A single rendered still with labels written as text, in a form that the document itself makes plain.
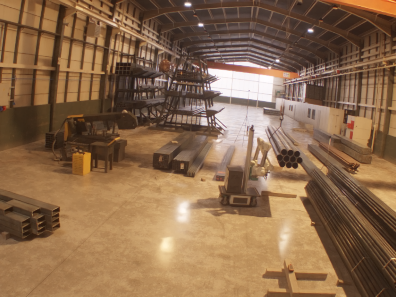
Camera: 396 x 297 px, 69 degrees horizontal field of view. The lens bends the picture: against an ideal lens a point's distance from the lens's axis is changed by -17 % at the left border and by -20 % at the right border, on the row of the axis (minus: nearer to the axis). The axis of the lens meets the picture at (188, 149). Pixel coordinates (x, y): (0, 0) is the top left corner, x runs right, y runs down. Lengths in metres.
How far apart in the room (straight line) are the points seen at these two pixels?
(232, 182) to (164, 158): 3.40
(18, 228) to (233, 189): 4.86
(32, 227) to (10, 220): 0.40
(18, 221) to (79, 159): 4.46
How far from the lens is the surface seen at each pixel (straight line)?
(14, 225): 5.62
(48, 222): 5.79
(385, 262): 4.65
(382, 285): 4.55
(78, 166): 9.58
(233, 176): 7.87
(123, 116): 11.12
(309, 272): 5.31
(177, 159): 10.44
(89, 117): 11.58
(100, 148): 9.91
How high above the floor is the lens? 2.56
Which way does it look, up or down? 10 degrees down
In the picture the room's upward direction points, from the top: 5 degrees clockwise
